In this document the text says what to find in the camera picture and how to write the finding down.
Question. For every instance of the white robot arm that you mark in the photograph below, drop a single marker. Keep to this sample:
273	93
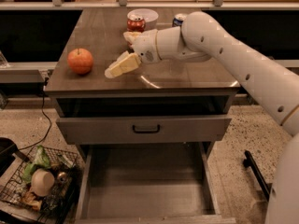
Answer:
272	86

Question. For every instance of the open grey middle drawer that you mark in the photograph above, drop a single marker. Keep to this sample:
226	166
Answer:
148	184

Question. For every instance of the red orange apple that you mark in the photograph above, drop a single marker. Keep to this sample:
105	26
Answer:
80	61

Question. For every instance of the beige cup in basket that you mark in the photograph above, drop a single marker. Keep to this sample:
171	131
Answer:
42	182

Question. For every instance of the black wire basket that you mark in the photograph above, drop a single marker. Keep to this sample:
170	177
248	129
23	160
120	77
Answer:
53	208

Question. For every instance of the green bag in basket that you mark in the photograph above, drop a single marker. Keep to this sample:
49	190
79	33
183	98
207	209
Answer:
41	160

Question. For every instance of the black object at left edge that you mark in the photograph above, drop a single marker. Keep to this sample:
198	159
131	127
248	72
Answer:
7	149

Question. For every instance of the grey top drawer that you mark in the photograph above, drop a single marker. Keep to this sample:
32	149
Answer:
104	131

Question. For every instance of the white bowl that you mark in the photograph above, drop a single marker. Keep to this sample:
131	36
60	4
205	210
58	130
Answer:
150	16

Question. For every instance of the black metal stand leg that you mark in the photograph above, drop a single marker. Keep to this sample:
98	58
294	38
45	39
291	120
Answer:
249	162

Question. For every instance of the red cola can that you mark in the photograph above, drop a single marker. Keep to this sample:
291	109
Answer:
136	23

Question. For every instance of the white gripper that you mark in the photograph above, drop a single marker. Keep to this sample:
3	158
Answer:
145	47

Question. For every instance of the black drawer handle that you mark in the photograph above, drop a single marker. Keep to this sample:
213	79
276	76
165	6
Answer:
146	129

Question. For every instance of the blue soda can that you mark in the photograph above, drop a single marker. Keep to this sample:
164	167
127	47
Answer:
179	19

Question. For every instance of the grey drawer cabinet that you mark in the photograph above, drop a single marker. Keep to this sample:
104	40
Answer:
165	89

